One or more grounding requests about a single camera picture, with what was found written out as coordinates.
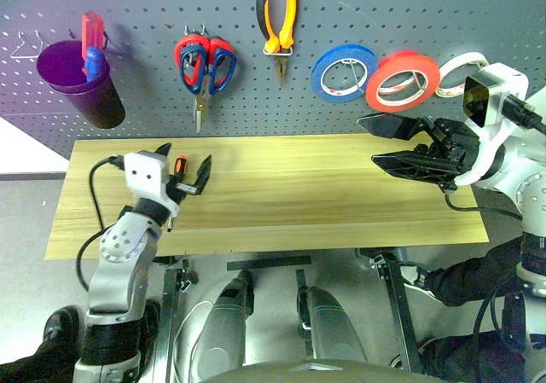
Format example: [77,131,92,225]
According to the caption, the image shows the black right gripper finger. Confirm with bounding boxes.
[369,149,464,190]
[357,113,433,142]

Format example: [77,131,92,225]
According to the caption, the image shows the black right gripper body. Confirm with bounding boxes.
[415,117,479,177]

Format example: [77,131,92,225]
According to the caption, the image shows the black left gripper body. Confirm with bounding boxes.
[164,171,202,205]

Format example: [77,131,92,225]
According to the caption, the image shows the orange black handled screwdriver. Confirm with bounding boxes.
[165,155,189,234]

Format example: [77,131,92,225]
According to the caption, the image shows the dark blue handled scissors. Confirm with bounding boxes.
[178,43,238,136]

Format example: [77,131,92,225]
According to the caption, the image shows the red tape roll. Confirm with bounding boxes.
[364,49,440,114]

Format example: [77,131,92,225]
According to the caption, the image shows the orange black needle-nose pliers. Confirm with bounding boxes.
[255,0,299,89]

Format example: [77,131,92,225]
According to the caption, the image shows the grey pegboard panel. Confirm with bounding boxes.
[0,0,546,162]

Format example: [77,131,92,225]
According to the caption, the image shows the purple plastic cup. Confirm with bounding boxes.
[36,39,127,130]

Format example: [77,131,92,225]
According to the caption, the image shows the white red-lined tape roll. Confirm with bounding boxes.
[433,51,491,99]

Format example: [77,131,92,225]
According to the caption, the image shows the blue tape roll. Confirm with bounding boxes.
[310,43,380,105]

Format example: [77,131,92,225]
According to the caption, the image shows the person's dark trousered leg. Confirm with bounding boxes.
[0,305,83,383]
[403,237,526,307]
[417,331,528,383]

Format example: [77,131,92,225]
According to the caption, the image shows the grey rounded robot leg shell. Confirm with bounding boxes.
[195,270,256,369]
[297,287,368,365]

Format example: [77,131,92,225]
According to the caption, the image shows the grey robot torso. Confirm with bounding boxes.
[204,359,432,383]

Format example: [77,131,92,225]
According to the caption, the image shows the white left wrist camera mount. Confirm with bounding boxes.
[122,151,179,218]

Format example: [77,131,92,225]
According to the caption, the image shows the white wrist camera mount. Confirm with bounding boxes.
[454,61,530,187]
[122,151,179,218]

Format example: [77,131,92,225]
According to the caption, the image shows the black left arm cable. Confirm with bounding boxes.
[75,154,129,293]

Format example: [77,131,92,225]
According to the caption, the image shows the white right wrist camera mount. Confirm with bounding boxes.
[454,61,530,187]

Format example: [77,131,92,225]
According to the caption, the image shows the red handled scissors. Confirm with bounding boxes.
[173,34,236,102]

